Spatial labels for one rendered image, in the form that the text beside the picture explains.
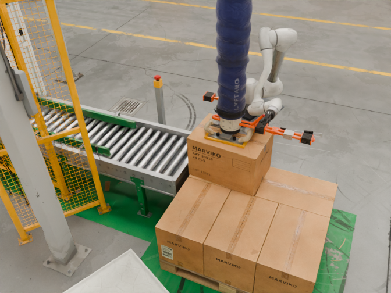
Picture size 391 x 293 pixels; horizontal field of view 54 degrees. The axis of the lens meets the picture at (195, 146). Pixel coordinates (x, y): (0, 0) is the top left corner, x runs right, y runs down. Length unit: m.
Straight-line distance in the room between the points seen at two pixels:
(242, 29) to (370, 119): 3.05
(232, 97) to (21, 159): 1.51
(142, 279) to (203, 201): 1.15
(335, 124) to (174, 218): 2.75
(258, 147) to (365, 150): 2.00
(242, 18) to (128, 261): 1.62
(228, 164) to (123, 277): 1.31
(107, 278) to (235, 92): 1.53
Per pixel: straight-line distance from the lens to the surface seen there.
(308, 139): 2.92
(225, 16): 2.58
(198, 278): 3.34
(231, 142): 3.03
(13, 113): 2.65
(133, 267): 2.23
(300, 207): 3.17
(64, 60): 3.00
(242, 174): 3.07
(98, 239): 3.73
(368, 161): 4.65
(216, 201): 3.14
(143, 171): 3.37
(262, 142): 3.09
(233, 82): 2.78
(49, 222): 3.21
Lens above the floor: 2.84
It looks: 39 degrees down
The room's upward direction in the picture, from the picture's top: 2 degrees counter-clockwise
